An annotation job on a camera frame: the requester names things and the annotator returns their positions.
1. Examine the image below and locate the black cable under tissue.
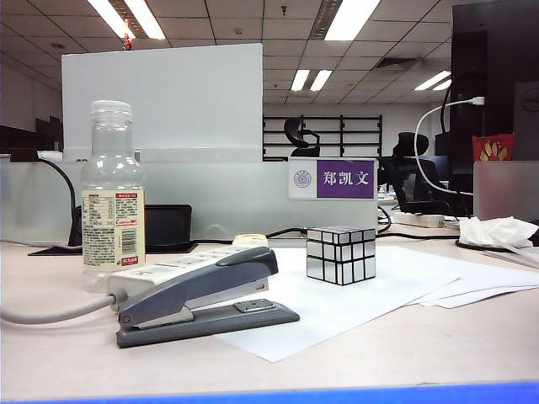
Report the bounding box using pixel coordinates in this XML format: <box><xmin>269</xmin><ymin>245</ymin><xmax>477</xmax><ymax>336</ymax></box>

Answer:
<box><xmin>454</xmin><ymin>238</ymin><xmax>520</xmax><ymax>254</ymax></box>

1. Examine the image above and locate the white board panel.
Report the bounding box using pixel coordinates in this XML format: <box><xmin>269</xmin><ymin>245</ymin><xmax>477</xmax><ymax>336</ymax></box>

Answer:
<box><xmin>61</xmin><ymin>43</ymin><xmax>264</xmax><ymax>163</ymax></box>

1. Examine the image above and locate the purple and white name plate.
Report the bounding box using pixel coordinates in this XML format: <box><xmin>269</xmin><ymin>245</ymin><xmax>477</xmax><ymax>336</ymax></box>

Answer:
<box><xmin>287</xmin><ymin>157</ymin><xmax>379</xmax><ymax>202</ymax></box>

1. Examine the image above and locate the black chair headrest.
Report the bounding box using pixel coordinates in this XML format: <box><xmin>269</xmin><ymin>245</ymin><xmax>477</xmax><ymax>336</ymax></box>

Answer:
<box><xmin>284</xmin><ymin>117</ymin><xmax>321</xmax><ymax>159</ymax></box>

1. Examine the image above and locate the black desk cable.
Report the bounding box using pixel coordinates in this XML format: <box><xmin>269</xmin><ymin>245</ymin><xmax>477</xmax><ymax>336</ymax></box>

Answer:
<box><xmin>197</xmin><ymin>205</ymin><xmax>460</xmax><ymax>245</ymax></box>

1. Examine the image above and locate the red gift bag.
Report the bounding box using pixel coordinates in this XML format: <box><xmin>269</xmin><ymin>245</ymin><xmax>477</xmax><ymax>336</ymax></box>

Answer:
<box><xmin>471</xmin><ymin>132</ymin><xmax>516</xmax><ymax>163</ymax></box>

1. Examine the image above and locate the silver mirror cube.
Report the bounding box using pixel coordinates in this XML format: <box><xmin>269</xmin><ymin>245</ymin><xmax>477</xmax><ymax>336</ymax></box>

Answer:
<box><xmin>306</xmin><ymin>226</ymin><xmax>377</xmax><ymax>286</ymax></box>

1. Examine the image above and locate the crumpled white tissue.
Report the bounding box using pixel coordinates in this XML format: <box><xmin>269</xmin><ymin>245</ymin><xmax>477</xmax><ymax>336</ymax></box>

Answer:
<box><xmin>457</xmin><ymin>215</ymin><xmax>539</xmax><ymax>250</ymax></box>

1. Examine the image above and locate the frosted grey panel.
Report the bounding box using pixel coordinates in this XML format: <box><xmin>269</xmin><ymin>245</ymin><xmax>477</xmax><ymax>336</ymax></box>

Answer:
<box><xmin>472</xmin><ymin>159</ymin><xmax>539</xmax><ymax>222</ymax></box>

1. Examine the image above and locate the large white paper sheet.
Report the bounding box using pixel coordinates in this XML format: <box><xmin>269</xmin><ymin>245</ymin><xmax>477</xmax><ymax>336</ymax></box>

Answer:
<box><xmin>214</xmin><ymin>246</ymin><xmax>461</xmax><ymax>364</ymax></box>

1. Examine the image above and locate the clear plastic bottle with label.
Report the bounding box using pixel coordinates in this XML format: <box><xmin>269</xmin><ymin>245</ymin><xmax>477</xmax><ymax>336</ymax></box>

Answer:
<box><xmin>79</xmin><ymin>99</ymin><xmax>147</xmax><ymax>292</ymax></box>

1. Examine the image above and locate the red hanging ornament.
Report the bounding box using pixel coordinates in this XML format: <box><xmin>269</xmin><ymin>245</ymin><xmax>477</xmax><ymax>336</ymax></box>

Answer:
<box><xmin>121</xmin><ymin>19</ymin><xmax>136</xmax><ymax>51</ymax></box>

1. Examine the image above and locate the grey stapler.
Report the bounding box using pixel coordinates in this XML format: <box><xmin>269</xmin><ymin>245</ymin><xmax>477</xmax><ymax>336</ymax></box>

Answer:
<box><xmin>115</xmin><ymin>246</ymin><xmax>301</xmax><ymax>349</ymax></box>

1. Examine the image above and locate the small white power strip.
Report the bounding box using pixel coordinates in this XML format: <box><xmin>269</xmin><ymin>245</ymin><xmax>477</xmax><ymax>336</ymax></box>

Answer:
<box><xmin>393</xmin><ymin>211</ymin><xmax>446</xmax><ymax>229</ymax></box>

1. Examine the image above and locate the black monitor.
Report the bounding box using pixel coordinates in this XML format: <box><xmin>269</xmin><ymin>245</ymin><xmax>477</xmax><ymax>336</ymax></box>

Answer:
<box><xmin>448</xmin><ymin>0</ymin><xmax>539</xmax><ymax>194</ymax></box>

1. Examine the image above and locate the white USB cable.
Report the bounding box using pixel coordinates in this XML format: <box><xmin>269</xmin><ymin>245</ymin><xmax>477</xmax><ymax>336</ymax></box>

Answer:
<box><xmin>414</xmin><ymin>96</ymin><xmax>485</xmax><ymax>197</ymax></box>

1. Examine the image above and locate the frosted glass desk partition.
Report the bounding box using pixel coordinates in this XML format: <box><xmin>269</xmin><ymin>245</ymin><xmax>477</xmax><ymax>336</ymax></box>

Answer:
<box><xmin>0</xmin><ymin>159</ymin><xmax>380</xmax><ymax>247</ymax></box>

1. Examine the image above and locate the black mat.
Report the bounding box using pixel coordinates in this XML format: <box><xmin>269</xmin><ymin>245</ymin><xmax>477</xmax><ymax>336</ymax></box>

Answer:
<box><xmin>28</xmin><ymin>242</ymin><xmax>199</xmax><ymax>257</ymax></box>

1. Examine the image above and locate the grey power strip cable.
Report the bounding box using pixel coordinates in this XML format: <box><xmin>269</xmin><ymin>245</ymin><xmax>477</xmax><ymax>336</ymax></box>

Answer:
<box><xmin>0</xmin><ymin>292</ymin><xmax>127</xmax><ymax>325</ymax></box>

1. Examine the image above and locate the cream plug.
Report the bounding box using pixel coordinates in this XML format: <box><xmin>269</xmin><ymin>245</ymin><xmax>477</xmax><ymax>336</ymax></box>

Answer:
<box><xmin>233</xmin><ymin>234</ymin><xmax>270</xmax><ymax>249</ymax></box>

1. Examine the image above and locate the black office chair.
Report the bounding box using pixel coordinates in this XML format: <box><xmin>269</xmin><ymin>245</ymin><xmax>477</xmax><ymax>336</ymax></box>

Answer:
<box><xmin>381</xmin><ymin>131</ymin><xmax>460</xmax><ymax>215</ymax></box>

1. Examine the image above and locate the black shelf rack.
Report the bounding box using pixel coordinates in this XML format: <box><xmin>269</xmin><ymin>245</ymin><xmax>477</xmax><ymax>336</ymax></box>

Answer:
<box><xmin>263</xmin><ymin>114</ymin><xmax>384</xmax><ymax>162</ymax></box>

